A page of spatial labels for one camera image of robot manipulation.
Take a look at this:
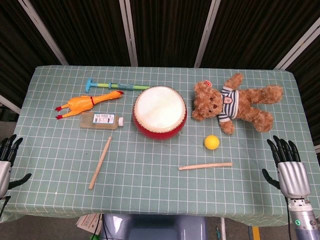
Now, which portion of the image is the clear plastic bottle white cap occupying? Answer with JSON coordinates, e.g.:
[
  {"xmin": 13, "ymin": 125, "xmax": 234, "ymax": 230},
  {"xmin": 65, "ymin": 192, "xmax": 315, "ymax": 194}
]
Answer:
[{"xmin": 79, "ymin": 112, "xmax": 125, "ymax": 131}]

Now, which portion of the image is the green checked tablecloth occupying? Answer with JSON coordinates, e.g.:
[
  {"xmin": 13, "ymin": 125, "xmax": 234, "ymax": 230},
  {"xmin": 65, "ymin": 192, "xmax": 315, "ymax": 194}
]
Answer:
[{"xmin": 0, "ymin": 65, "xmax": 320, "ymax": 227}]

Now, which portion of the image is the wooden drumstick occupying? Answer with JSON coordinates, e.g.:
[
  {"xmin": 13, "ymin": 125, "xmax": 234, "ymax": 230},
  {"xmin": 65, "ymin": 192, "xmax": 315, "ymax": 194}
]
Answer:
[
  {"xmin": 178, "ymin": 162, "xmax": 233, "ymax": 171},
  {"xmin": 88, "ymin": 136, "xmax": 113, "ymax": 190}
]

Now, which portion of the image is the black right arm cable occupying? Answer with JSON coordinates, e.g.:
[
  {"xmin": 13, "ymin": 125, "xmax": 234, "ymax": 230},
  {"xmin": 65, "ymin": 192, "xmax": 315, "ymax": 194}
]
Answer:
[{"xmin": 284, "ymin": 196, "xmax": 293, "ymax": 240}]

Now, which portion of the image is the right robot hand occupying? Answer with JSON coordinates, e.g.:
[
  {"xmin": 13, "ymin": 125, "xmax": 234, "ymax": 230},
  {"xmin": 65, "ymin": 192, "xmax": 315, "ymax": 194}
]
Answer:
[{"xmin": 261, "ymin": 135, "xmax": 312, "ymax": 200}]

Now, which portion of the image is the yellow foam ball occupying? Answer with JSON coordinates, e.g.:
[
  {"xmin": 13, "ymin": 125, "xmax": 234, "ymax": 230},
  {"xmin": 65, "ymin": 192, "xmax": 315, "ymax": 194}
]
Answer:
[{"xmin": 204, "ymin": 135, "xmax": 220, "ymax": 151}]

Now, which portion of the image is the orange rubber chicken toy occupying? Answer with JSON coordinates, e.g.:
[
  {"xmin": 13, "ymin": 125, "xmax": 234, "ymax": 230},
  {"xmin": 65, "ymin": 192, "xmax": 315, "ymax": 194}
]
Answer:
[{"xmin": 55, "ymin": 90, "xmax": 125, "ymax": 120}]

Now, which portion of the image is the white table leg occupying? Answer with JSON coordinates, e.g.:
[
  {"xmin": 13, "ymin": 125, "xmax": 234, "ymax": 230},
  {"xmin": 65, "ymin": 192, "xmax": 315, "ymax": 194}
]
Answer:
[{"xmin": 219, "ymin": 216, "xmax": 227, "ymax": 240}]

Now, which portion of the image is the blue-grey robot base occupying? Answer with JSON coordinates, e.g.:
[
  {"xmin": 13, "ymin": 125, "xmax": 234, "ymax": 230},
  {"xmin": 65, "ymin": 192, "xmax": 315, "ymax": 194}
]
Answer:
[{"xmin": 99, "ymin": 213, "xmax": 208, "ymax": 240}]

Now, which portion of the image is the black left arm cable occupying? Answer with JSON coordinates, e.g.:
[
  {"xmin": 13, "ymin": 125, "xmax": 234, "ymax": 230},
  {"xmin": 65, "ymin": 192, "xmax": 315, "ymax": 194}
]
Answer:
[{"xmin": 0, "ymin": 194, "xmax": 12, "ymax": 218}]

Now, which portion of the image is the blue green water pump toy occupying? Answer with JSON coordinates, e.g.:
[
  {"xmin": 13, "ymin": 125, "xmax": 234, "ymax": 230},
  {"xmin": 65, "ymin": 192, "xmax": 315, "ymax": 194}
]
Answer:
[{"xmin": 85, "ymin": 78, "xmax": 152, "ymax": 94}]

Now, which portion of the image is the brown teddy bear striped shirt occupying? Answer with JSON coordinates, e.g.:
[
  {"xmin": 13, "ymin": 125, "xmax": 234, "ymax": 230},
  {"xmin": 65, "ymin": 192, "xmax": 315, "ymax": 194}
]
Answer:
[{"xmin": 191, "ymin": 72, "xmax": 284, "ymax": 135}]

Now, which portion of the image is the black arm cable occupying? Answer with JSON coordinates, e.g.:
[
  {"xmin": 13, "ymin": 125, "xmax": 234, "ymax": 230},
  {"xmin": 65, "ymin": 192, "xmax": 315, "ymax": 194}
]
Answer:
[
  {"xmin": 284, "ymin": 196, "xmax": 293, "ymax": 240},
  {"xmin": 0, "ymin": 194, "xmax": 12, "ymax": 218}
]

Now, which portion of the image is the white printed cardboard box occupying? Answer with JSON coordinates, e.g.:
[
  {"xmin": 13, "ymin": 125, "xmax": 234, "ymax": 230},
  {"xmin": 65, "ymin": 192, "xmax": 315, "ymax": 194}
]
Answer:
[{"xmin": 76, "ymin": 213, "xmax": 103, "ymax": 237}]

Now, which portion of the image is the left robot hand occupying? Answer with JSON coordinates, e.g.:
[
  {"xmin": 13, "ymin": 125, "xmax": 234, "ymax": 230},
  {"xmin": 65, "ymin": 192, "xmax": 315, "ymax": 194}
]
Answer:
[{"xmin": 0, "ymin": 134, "xmax": 33, "ymax": 199}]

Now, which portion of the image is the white partition post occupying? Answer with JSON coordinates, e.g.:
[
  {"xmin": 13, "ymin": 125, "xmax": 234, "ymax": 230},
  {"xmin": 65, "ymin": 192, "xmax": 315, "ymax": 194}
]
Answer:
[
  {"xmin": 17, "ymin": 0, "xmax": 69, "ymax": 66},
  {"xmin": 0, "ymin": 94, "xmax": 22, "ymax": 115},
  {"xmin": 274, "ymin": 18, "xmax": 320, "ymax": 70},
  {"xmin": 118, "ymin": 0, "xmax": 139, "ymax": 67},
  {"xmin": 193, "ymin": 0, "xmax": 222, "ymax": 68}
]

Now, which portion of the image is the red drum with white skin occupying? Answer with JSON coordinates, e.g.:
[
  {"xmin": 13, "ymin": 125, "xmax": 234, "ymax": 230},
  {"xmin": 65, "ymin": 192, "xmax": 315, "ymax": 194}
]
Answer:
[{"xmin": 132, "ymin": 85, "xmax": 188, "ymax": 140}]

